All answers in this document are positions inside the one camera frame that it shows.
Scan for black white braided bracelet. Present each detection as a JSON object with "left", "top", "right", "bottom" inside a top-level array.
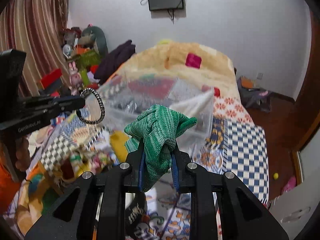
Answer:
[{"left": 75, "top": 87, "right": 106, "bottom": 126}]

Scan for yellow sponge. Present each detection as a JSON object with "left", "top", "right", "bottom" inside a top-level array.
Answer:
[{"left": 110, "top": 131, "right": 129, "bottom": 163}]

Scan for green knitted cloth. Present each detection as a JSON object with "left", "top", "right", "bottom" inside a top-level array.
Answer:
[{"left": 124, "top": 105, "right": 197, "bottom": 192}]

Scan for clear plastic box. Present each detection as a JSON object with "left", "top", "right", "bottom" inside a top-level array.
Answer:
[{"left": 97, "top": 75, "right": 214, "bottom": 155}]

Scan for person's left hand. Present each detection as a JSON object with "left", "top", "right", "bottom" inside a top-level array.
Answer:
[{"left": 15, "top": 137, "right": 31, "bottom": 172}]

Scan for pink bunny toy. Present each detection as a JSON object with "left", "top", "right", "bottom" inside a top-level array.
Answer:
[{"left": 68, "top": 61, "right": 82, "bottom": 95}]

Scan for red box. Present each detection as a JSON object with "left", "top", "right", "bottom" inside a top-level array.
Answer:
[{"left": 37, "top": 68, "right": 62, "bottom": 89}]

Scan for patchwork patterned bedsheet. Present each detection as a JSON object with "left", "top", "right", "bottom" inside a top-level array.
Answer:
[{"left": 5, "top": 95, "right": 269, "bottom": 239}]

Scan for green cardboard box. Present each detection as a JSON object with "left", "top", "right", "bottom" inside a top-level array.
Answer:
[{"left": 75, "top": 50, "right": 101, "bottom": 69}]

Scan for dark purple garment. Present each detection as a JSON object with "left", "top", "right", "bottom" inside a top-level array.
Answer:
[{"left": 94, "top": 40, "right": 136, "bottom": 85}]

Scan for pink slipper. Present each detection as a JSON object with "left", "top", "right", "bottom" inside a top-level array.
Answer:
[{"left": 281, "top": 176, "right": 297, "bottom": 194}]

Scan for green dinosaur plush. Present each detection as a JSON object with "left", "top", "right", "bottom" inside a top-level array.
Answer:
[{"left": 78, "top": 25, "right": 108, "bottom": 57}]

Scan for striped pink curtain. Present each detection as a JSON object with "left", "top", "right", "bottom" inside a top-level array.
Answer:
[{"left": 1, "top": 0, "right": 69, "bottom": 96}]

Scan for white cloth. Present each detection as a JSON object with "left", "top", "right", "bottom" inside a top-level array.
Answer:
[{"left": 169, "top": 89, "right": 214, "bottom": 118}]

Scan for grey bag on floor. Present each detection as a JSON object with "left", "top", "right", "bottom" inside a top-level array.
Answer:
[{"left": 237, "top": 76, "right": 272, "bottom": 113}]

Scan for beige fleece blanket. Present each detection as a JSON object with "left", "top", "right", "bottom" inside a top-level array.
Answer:
[{"left": 111, "top": 41, "right": 240, "bottom": 99}]

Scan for wall power socket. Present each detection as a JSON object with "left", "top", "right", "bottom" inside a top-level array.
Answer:
[{"left": 257, "top": 73, "right": 263, "bottom": 80}]

